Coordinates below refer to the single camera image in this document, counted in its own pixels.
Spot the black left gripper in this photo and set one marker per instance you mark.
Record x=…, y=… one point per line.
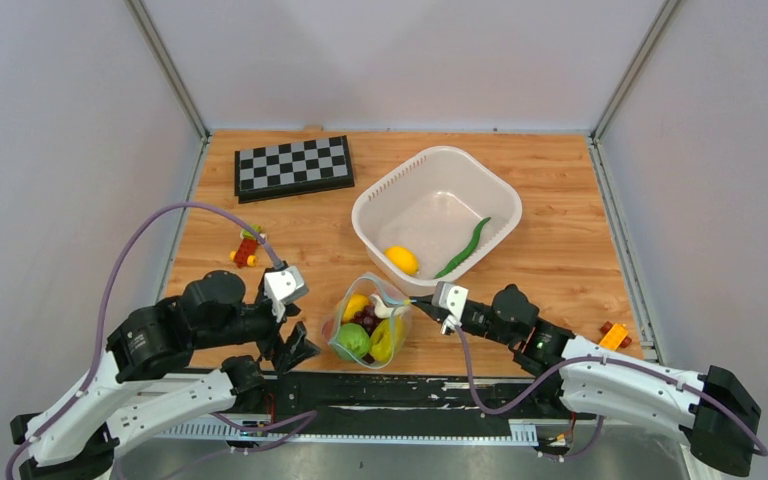
x=293, y=352

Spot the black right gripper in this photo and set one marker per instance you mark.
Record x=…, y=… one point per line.
x=425, y=304

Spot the white garlic bulb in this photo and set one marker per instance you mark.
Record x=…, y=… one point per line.
x=384, y=311

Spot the yellow green starfruit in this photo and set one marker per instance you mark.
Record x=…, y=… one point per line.
x=386, y=340

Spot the green custard apple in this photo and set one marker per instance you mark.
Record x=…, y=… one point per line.
x=352, y=342

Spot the purple grape bunch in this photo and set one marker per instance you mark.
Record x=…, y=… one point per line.
x=367, y=319

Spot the clear zip top bag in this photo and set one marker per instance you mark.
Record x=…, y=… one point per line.
x=366, y=284

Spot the white plastic basket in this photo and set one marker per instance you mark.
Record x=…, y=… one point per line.
x=432, y=204

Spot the yellow lemon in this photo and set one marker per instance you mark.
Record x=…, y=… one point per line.
x=402, y=258
x=354, y=306

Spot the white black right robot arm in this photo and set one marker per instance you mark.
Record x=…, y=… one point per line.
x=710, y=412

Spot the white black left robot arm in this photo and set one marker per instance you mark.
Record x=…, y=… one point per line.
x=95, y=422

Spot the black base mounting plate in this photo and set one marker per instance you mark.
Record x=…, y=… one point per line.
x=397, y=405

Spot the red green toy car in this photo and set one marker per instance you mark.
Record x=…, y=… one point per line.
x=245, y=254

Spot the black grey chessboard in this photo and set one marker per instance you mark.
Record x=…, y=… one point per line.
x=295, y=168

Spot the yellow red toy car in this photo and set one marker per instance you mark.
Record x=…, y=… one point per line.
x=614, y=336

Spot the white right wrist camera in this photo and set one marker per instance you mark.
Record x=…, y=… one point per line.
x=449, y=301

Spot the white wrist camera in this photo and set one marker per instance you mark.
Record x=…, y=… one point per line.
x=283, y=287
x=449, y=301

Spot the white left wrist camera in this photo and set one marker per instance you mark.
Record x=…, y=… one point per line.
x=283, y=287

